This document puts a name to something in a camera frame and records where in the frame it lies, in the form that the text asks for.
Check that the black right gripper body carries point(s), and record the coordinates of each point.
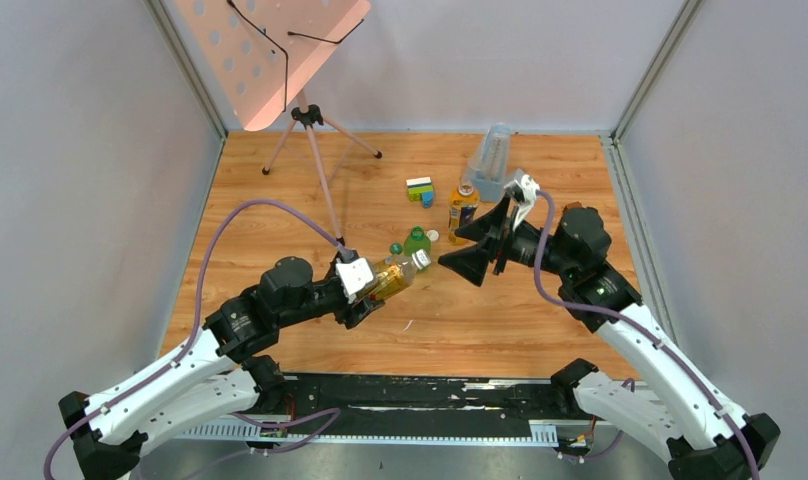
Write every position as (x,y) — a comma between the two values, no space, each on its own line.
(522,244)

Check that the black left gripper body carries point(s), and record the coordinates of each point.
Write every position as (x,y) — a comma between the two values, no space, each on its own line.
(351,307)

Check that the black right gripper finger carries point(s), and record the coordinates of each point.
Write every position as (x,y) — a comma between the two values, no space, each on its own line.
(470,263)
(485,225)

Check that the yellow blue milk tea bottle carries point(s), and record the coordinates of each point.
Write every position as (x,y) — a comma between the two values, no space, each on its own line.
(463,203)

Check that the white tea bottle cap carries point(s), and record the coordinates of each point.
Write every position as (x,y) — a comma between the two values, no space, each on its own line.
(422,259)

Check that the red yellow tea bottle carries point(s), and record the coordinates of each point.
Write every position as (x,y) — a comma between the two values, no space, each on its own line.
(393,275)

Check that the green plastic bottle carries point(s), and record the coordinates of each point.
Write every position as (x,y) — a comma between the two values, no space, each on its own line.
(416,240)

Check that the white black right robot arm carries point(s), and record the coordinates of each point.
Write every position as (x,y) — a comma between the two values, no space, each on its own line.
(691,425)

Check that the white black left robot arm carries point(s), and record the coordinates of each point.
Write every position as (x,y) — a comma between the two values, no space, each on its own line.
(221,368)

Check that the clear blue detergent bottle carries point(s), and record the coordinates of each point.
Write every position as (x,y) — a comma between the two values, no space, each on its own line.
(487,168)

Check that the coloured toy brick stack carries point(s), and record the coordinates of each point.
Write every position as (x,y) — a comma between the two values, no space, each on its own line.
(421,190)

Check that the pink music stand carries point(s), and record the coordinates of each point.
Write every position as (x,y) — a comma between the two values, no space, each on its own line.
(262,54)

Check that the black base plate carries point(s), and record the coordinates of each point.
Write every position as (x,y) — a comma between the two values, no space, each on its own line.
(420,406)

